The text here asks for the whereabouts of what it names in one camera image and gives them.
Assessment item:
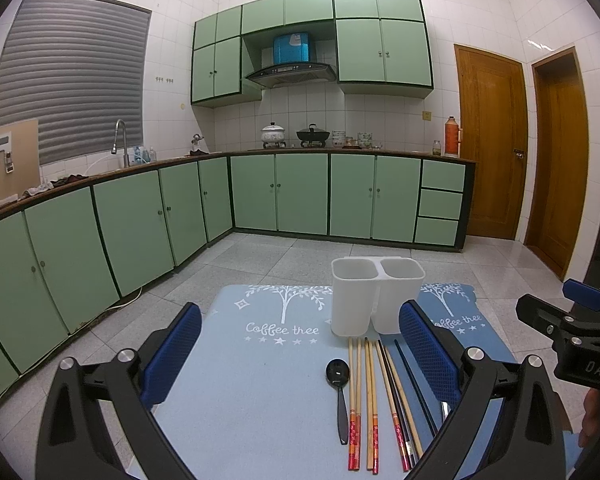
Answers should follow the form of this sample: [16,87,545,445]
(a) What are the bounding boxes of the white double utensil holder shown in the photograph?
[332,257,426,337]

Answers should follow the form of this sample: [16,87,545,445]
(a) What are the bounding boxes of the range hood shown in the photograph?
[247,62,337,89]

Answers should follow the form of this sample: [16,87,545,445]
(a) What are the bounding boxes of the green cabinets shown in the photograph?
[192,0,434,107]
[0,151,476,396]

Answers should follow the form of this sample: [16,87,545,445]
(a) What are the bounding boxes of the blue box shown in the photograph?
[273,32,311,64]

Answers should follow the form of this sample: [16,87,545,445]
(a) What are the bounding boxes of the black chopstick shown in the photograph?
[393,339,438,437]
[379,342,415,471]

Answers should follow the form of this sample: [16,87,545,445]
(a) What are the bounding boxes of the red-end bamboo chopstick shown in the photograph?
[375,340,411,472]
[370,344,379,474]
[348,338,356,471]
[353,338,362,471]

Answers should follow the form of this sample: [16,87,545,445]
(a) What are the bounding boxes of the grey window blind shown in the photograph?
[0,0,150,165]

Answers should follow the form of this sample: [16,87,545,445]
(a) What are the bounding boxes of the chrome faucet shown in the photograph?
[110,118,131,169]

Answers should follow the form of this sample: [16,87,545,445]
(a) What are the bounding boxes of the orange thermos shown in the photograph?
[444,116,460,157]

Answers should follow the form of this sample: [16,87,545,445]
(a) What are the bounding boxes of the black spoon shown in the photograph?
[325,359,350,445]

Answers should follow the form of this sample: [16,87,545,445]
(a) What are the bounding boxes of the light blue mat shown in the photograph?
[154,285,373,479]

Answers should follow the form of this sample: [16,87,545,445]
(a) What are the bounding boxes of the wooden board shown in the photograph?
[0,119,41,208]

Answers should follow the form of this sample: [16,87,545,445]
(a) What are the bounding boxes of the black wok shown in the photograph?
[297,124,330,148]

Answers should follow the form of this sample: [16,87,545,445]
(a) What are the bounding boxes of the green upper cabinets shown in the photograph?
[192,0,434,107]

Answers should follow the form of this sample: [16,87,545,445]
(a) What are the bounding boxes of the dark blue mat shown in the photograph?
[384,284,574,479]

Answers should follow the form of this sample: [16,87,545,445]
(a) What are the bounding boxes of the wooden door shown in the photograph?
[454,44,528,240]
[524,47,588,278]

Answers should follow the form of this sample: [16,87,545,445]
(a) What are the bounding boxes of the white pot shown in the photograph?
[261,122,286,148]

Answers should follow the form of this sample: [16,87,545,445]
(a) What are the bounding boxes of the green lower cabinets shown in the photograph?
[0,151,476,396]

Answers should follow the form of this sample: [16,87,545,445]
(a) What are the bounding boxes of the right hand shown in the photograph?
[578,389,600,448]

